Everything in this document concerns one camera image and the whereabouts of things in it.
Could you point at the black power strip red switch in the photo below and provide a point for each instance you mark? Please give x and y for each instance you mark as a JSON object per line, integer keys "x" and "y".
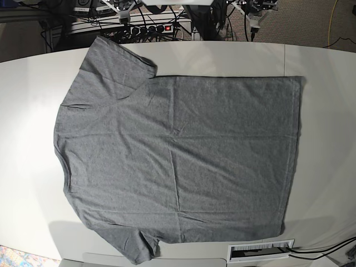
{"x": 160, "y": 30}

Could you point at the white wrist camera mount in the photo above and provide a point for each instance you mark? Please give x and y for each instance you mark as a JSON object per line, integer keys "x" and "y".
{"x": 124, "y": 15}
{"x": 252, "y": 23}

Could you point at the white cable grommet slot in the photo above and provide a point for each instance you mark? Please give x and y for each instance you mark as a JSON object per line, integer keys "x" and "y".
{"x": 253, "y": 252}

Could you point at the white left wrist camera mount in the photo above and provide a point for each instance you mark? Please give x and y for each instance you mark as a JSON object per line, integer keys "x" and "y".
{"x": 252, "y": 23}

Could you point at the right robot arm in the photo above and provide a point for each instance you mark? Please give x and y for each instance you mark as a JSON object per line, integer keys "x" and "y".
{"x": 120, "y": 8}

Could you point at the black power adapters on floor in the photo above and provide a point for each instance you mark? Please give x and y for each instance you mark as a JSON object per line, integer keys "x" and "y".
{"x": 92, "y": 8}

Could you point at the grey table leg column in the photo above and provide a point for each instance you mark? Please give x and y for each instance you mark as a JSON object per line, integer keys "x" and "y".
{"x": 197, "y": 18}

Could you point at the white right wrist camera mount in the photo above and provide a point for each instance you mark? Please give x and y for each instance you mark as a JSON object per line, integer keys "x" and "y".
{"x": 124, "y": 15}

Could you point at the grey T-shirt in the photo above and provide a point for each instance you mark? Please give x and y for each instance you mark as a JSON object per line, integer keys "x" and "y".
{"x": 175, "y": 159}

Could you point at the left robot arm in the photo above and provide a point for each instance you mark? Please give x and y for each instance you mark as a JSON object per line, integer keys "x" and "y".
{"x": 255, "y": 8}

